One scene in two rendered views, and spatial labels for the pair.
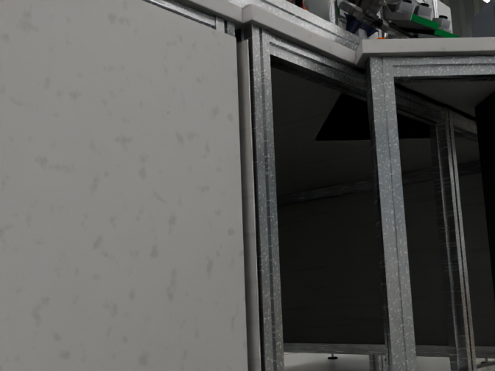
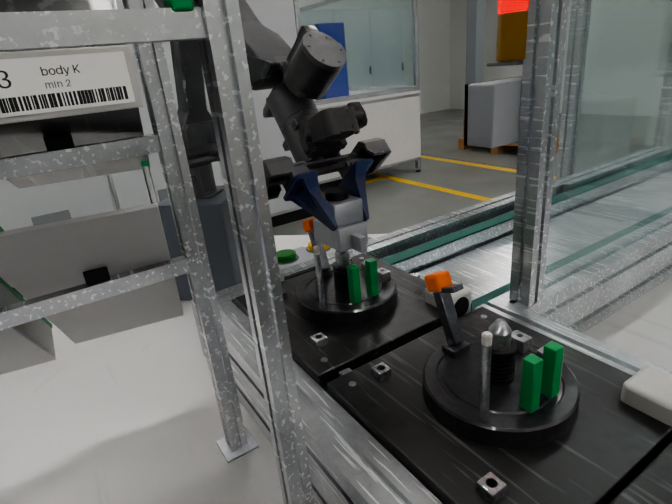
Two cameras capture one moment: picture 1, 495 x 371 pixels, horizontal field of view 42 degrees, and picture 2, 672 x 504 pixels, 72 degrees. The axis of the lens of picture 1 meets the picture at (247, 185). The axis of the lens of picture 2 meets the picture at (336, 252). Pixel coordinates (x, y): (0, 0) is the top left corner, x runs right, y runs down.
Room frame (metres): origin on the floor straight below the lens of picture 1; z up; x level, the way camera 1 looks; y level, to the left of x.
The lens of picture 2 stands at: (2.31, -0.18, 1.28)
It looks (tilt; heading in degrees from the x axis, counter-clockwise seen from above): 22 degrees down; 196
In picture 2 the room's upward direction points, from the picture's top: 6 degrees counter-clockwise
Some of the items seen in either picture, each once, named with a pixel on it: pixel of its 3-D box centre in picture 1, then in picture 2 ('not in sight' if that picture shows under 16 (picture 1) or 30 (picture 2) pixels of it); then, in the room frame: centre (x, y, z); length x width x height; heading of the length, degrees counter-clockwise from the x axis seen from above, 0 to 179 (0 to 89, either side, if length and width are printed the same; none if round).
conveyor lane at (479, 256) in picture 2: not in sight; (500, 277); (1.56, -0.11, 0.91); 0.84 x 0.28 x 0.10; 138
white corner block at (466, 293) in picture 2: not in sight; (448, 301); (1.75, -0.20, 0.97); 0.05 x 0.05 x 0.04; 48
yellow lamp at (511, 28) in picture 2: not in sight; (519, 36); (1.70, -0.12, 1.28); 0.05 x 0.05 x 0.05
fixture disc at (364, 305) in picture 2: not in sight; (345, 293); (1.76, -0.33, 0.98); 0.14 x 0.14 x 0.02
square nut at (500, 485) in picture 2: not in sight; (491, 487); (2.05, -0.16, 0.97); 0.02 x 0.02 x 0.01; 48
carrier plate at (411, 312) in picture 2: not in sight; (347, 305); (1.76, -0.33, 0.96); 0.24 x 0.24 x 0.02; 48
